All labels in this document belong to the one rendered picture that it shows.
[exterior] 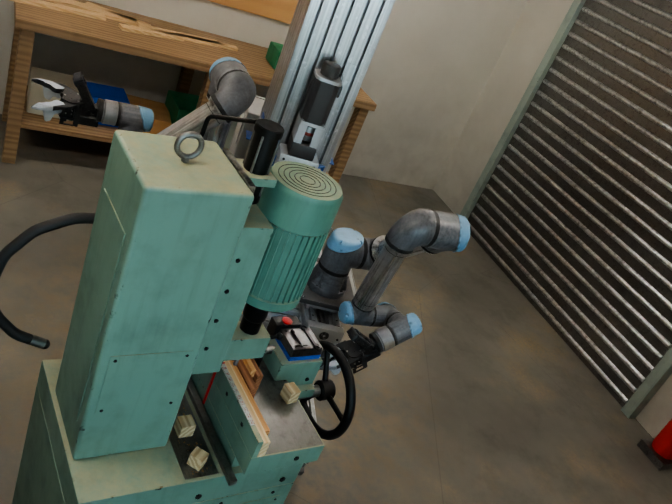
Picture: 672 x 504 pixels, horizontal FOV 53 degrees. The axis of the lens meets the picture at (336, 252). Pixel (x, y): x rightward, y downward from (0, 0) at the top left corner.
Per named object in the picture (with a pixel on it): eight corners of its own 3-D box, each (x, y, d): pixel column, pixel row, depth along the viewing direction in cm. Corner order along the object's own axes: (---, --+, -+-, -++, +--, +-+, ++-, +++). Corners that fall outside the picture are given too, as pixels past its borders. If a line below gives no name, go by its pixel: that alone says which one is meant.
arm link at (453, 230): (348, 239, 250) (436, 203, 202) (383, 244, 256) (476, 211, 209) (347, 271, 247) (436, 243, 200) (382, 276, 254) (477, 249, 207)
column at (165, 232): (167, 448, 164) (257, 197, 130) (71, 463, 151) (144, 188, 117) (141, 381, 179) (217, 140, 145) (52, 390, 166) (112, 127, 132)
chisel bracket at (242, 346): (261, 362, 174) (271, 337, 170) (211, 367, 166) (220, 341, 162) (250, 342, 179) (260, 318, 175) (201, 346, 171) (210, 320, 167)
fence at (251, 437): (256, 457, 159) (264, 441, 156) (250, 458, 158) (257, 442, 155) (177, 295, 199) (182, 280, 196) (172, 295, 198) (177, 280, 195)
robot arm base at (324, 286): (304, 269, 252) (313, 247, 248) (341, 278, 257) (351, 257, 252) (307, 293, 240) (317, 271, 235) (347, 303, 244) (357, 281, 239)
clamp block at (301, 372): (313, 385, 192) (324, 361, 188) (271, 390, 184) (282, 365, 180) (291, 349, 202) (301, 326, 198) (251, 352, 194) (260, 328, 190)
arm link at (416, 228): (409, 219, 194) (342, 333, 221) (441, 225, 199) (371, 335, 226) (397, 194, 202) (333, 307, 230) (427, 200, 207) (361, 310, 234)
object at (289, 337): (319, 358, 188) (326, 343, 186) (285, 361, 182) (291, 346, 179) (299, 327, 197) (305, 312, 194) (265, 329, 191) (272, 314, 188)
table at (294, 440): (347, 456, 178) (356, 440, 176) (244, 476, 161) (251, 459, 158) (258, 307, 219) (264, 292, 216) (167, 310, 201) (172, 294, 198)
